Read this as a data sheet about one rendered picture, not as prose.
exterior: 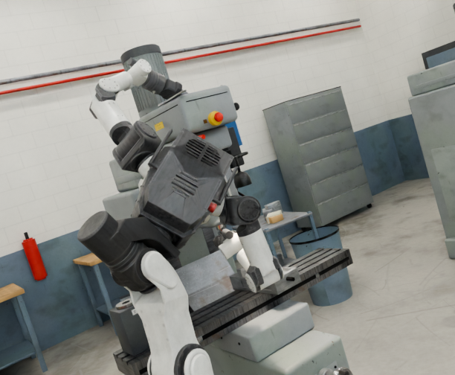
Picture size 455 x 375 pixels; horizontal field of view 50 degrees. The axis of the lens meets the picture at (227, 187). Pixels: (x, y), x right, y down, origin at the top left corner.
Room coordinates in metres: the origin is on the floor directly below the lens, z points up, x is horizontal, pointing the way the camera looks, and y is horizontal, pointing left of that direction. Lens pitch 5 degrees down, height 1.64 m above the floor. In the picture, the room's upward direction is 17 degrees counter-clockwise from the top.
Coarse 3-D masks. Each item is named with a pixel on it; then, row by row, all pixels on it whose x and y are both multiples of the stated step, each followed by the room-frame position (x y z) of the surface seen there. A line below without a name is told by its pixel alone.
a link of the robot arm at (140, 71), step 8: (128, 64) 2.11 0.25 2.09; (136, 64) 2.05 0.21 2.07; (144, 64) 2.06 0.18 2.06; (128, 72) 2.09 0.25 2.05; (136, 72) 2.05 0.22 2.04; (144, 72) 2.05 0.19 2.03; (152, 72) 2.11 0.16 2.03; (136, 80) 2.08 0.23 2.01; (144, 80) 2.09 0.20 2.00; (152, 80) 2.10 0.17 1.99; (144, 88) 2.12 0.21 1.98; (152, 88) 2.12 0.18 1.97
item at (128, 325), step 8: (120, 304) 1.96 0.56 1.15; (128, 304) 1.94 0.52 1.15; (112, 312) 1.96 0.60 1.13; (120, 312) 1.90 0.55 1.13; (128, 312) 1.91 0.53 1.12; (136, 312) 1.93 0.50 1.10; (112, 320) 1.99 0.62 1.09; (120, 320) 1.90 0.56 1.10; (128, 320) 1.91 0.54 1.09; (136, 320) 1.92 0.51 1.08; (120, 328) 1.93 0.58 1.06; (128, 328) 1.90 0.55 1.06; (136, 328) 1.92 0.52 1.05; (120, 336) 1.96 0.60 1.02; (128, 336) 1.90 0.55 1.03; (136, 336) 1.91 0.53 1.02; (144, 336) 1.93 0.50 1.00; (120, 344) 1.99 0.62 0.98; (128, 344) 1.91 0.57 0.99; (136, 344) 1.91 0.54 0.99; (144, 344) 1.92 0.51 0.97; (128, 352) 1.94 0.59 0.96; (136, 352) 1.90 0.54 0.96
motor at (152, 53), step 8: (136, 48) 2.35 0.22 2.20; (144, 48) 2.36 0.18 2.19; (152, 48) 2.38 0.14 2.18; (160, 48) 2.45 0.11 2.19; (128, 56) 2.37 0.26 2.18; (136, 56) 2.35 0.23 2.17; (144, 56) 2.36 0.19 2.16; (152, 56) 2.38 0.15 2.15; (160, 56) 2.42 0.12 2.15; (152, 64) 2.37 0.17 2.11; (160, 64) 2.40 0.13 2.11; (160, 72) 2.39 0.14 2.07; (136, 88) 2.37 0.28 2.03; (136, 96) 2.40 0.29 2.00; (144, 96) 2.36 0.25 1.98; (152, 96) 2.35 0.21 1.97; (160, 96) 2.36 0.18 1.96; (136, 104) 2.41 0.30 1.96; (144, 104) 2.37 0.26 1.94; (152, 104) 2.36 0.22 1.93; (144, 112) 2.37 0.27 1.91
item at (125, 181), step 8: (112, 160) 2.90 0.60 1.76; (112, 168) 2.90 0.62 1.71; (120, 168) 2.79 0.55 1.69; (120, 176) 2.83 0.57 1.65; (128, 176) 2.72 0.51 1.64; (136, 176) 2.62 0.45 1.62; (120, 184) 2.86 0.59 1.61; (128, 184) 2.76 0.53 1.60; (136, 184) 2.66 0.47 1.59; (120, 192) 2.94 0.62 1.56
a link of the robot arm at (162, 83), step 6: (162, 78) 2.13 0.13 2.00; (156, 84) 2.11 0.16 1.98; (162, 84) 2.13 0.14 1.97; (168, 84) 2.15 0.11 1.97; (174, 84) 2.17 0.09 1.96; (180, 84) 2.17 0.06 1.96; (150, 90) 2.13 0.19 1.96; (156, 90) 2.13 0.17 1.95; (162, 90) 2.16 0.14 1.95; (168, 90) 2.16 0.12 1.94; (174, 90) 2.17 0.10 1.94; (180, 90) 2.17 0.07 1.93; (162, 96) 2.22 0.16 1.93; (168, 96) 2.21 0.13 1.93
